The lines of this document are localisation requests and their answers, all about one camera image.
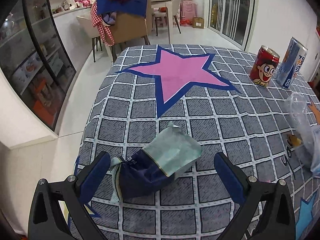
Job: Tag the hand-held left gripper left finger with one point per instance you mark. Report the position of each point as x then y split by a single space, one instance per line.
96 177

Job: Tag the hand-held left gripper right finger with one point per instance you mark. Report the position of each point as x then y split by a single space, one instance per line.
228 177

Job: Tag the dark blue teal packet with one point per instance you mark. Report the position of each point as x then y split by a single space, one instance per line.
160 155

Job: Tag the grey checked star tablecloth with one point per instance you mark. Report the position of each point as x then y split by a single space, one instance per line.
212 120

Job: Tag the clear plastic bag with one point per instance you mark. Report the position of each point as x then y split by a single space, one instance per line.
302 125

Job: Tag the red cartoon can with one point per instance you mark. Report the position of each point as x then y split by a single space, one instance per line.
263 67

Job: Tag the tall white blue can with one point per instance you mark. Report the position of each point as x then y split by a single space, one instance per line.
291 65

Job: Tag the glass display cabinet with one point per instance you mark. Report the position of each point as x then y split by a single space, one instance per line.
32 62

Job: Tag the red checked cloth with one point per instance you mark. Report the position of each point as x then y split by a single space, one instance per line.
106 33

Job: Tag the beige chair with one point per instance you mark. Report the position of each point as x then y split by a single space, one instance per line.
177 3
88 26

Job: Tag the brown backed chair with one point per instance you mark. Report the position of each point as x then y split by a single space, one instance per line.
127 27

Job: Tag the small cardboard box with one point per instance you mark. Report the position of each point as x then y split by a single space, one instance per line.
198 22

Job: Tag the white counter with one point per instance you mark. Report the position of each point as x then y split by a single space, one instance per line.
67 17

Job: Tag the pink plastic stools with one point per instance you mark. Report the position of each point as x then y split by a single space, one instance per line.
188 12

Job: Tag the sliding glass door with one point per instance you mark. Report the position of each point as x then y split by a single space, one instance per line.
232 7

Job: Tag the blue cloth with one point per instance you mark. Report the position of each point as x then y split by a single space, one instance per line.
135 3

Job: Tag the beige dining table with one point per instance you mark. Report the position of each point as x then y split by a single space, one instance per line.
162 1

